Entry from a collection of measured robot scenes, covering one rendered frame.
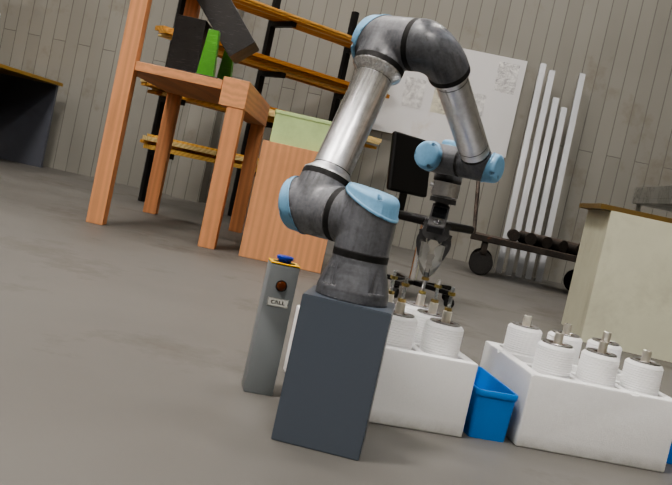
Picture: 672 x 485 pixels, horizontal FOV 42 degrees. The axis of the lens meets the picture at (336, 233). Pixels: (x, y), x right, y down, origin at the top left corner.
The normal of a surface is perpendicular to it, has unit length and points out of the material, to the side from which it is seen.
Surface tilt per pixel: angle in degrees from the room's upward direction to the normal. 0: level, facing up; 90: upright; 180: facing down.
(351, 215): 90
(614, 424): 90
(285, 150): 90
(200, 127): 90
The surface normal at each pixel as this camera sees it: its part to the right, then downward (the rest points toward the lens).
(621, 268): -0.11, 0.04
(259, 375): 0.17, 0.10
